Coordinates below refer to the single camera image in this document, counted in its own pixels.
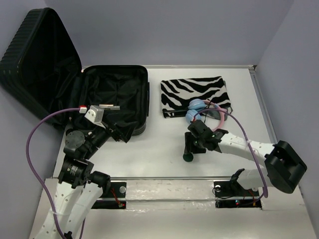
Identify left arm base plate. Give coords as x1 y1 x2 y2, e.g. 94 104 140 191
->
91 181 127 210

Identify black hard-shell suitcase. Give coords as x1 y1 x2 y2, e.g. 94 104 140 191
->
0 7 150 135

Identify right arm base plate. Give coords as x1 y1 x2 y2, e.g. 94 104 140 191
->
212 181 262 209

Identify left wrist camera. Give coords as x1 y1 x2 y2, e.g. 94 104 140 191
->
79 106 104 127

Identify blue pink cat-ear headphones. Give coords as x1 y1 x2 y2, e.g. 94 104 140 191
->
185 99 227 130

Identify dark green round puff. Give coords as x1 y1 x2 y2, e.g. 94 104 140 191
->
183 153 194 162

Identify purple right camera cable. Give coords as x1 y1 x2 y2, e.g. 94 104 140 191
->
190 106 269 198

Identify silver glitter tube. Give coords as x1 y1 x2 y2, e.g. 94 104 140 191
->
99 104 121 111

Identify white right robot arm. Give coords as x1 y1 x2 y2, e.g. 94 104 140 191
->
183 120 308 195

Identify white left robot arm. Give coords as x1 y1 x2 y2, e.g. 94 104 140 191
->
35 122 136 239

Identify zebra print pouch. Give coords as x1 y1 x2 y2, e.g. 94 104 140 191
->
160 76 232 118

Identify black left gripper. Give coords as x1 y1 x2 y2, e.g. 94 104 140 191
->
84 112 139 158

